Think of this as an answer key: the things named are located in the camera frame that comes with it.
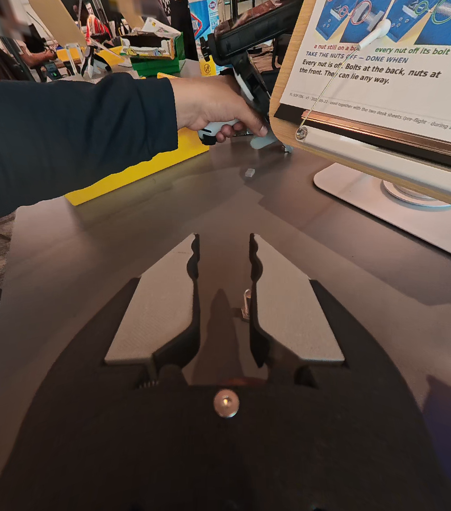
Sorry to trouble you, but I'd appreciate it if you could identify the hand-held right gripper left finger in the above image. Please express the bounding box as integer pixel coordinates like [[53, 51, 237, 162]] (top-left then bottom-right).
[[105, 233, 202, 378]]

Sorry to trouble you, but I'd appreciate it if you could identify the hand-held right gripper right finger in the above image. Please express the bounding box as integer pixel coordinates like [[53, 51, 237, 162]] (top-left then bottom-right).
[[249, 233, 345, 382]]

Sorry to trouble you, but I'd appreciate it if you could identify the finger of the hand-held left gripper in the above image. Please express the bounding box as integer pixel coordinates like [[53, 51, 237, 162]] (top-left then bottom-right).
[[249, 133, 280, 151]]

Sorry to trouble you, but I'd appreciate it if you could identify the person's left forearm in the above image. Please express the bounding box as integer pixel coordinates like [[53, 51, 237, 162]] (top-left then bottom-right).
[[0, 73, 179, 223]]

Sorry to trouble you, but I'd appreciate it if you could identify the person's left hand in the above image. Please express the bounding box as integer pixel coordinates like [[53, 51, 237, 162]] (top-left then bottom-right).
[[169, 75, 269, 144]]

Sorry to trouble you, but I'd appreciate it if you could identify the blue white wipes canister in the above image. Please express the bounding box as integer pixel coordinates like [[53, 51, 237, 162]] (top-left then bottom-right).
[[188, 0, 227, 77]]

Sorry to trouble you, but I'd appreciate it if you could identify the open cardboard box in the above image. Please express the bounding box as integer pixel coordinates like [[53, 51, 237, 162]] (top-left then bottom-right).
[[121, 17, 185, 61]]

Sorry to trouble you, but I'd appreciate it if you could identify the wooden document stand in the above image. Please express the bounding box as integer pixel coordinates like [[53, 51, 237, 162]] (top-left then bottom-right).
[[269, 0, 451, 267]]

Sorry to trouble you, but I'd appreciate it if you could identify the yellow plastic bin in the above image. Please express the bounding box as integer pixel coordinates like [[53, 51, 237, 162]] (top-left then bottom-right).
[[64, 127, 210, 207]]

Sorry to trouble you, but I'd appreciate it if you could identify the printed instruction sheet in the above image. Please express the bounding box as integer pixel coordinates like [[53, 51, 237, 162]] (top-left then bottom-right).
[[279, 0, 451, 151]]

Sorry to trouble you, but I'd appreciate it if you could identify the clear acrylic stand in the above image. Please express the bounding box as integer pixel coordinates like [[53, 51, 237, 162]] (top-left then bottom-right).
[[64, 42, 83, 77]]

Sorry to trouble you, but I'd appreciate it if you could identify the black office chair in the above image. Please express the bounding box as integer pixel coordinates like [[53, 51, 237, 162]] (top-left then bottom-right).
[[0, 37, 38, 83]]

